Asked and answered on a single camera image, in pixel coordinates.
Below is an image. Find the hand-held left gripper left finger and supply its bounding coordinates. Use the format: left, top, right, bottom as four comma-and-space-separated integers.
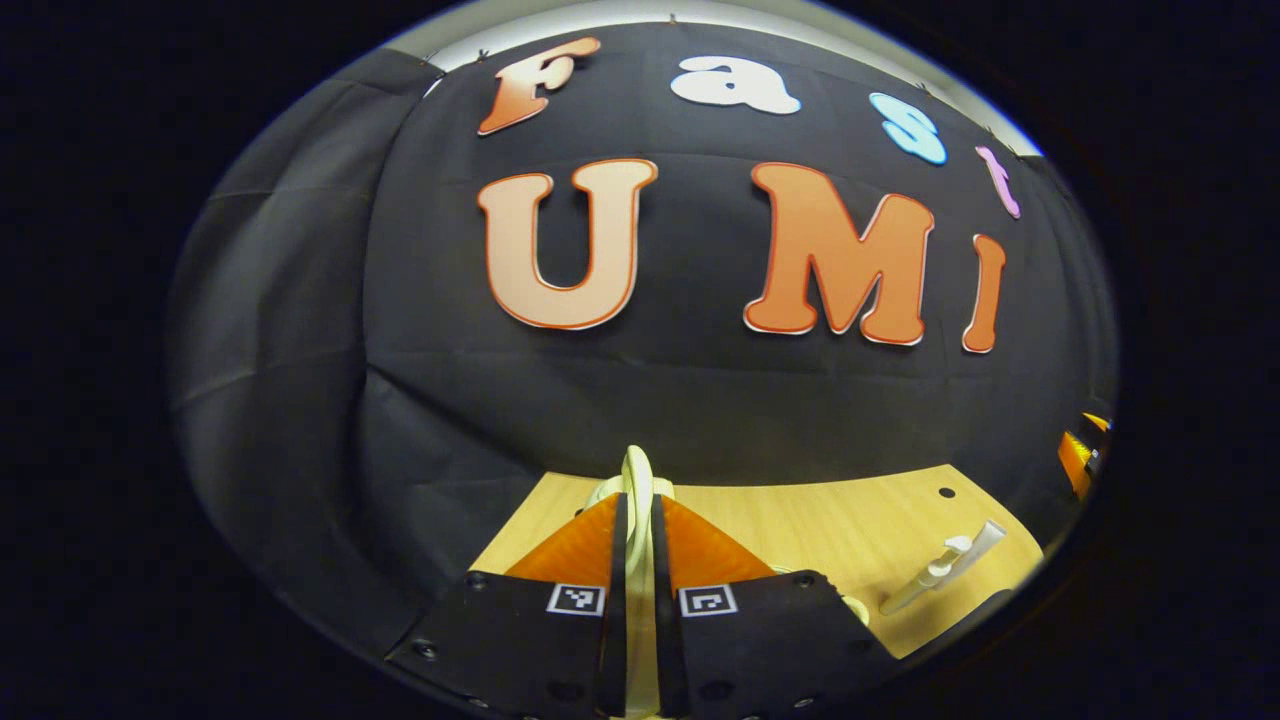
385, 490, 631, 720

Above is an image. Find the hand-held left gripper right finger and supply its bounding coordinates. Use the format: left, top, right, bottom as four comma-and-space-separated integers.
650, 492, 901, 720

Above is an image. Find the small cream suitcase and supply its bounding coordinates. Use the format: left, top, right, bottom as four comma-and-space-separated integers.
585, 445, 871, 720

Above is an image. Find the white pump bottle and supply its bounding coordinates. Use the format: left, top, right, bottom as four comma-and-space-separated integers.
878, 535, 976, 616

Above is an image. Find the black backdrop cloth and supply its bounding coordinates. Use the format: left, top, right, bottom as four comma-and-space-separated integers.
165, 20, 1119, 661

